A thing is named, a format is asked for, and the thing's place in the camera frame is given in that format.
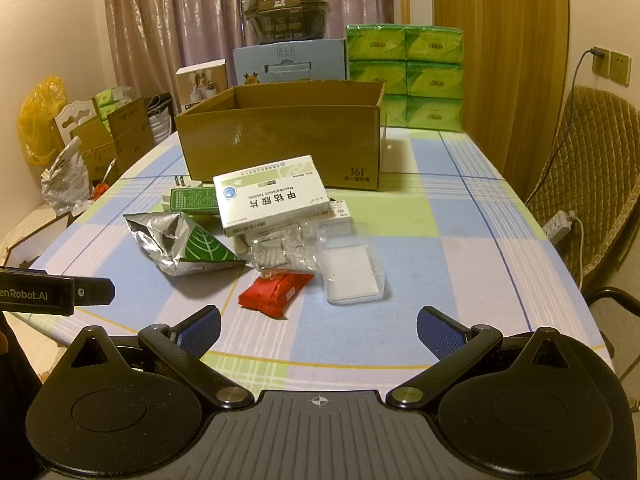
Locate quilted cover chair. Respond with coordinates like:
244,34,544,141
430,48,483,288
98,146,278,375
524,85,640,286

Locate white charger plug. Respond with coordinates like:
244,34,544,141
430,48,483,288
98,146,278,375
161,175,205,206

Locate large white tablet box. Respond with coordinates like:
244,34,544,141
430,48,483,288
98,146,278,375
212,155,332,237

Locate flat white carton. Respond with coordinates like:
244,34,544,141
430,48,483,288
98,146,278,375
0,207,73,271

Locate red snack packet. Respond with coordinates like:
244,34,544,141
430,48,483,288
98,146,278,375
237,269,316,320

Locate pink-brown curtain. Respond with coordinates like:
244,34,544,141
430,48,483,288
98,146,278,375
102,0,396,111

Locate green medicine box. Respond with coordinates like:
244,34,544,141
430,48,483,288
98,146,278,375
169,186,221,216

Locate light blue carton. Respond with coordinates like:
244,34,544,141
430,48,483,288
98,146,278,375
232,38,349,86

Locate stack of green tissue packs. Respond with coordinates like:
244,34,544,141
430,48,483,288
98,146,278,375
346,24,465,132

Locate orange handled screwdriver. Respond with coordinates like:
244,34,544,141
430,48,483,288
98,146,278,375
94,157,118,197

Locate black chair armrest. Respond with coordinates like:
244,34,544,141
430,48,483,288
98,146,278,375
585,287,640,361

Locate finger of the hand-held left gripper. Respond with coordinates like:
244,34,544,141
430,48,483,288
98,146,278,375
73,278,116,307

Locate checked cloth desktop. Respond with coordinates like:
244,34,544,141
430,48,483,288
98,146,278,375
0,127,617,396

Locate white power strip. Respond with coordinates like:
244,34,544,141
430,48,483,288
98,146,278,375
542,210,577,246

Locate small white picture box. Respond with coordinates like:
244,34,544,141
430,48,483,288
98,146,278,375
175,60,228,113

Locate small brown cardboard box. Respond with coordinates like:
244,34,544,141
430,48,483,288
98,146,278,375
72,120,118,183

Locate wooden door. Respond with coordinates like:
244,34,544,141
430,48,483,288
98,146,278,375
431,0,571,201

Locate grey charger cable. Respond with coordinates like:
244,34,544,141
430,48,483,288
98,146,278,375
547,46,604,201

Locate yellow plastic bag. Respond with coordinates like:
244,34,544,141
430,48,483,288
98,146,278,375
17,76,68,166

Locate silver foil bag green leaf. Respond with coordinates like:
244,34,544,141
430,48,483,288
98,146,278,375
122,211,246,278

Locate long white ointment box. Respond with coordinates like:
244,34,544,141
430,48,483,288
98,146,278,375
235,200,353,241

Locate white die-cut cardboard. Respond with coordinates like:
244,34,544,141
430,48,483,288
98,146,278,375
54,99,101,146

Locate black instant noodle bowl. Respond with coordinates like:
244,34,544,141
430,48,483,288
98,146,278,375
241,0,333,43

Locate clear plastic container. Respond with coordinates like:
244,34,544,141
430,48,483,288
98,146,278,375
316,222,390,305

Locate clear crumpled plastic wrapper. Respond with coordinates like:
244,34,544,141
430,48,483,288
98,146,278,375
247,225,321,273

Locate green tissue packs in box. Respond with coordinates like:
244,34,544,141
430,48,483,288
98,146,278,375
95,87,132,121

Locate silver foil sack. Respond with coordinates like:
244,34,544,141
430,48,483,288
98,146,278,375
40,136,96,211

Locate tall brown cardboard box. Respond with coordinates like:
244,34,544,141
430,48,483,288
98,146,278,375
107,96,153,173

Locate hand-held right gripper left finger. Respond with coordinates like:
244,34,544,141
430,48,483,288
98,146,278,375
64,304,255,410

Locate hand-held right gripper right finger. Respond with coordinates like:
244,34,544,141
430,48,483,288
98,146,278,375
386,305,576,410

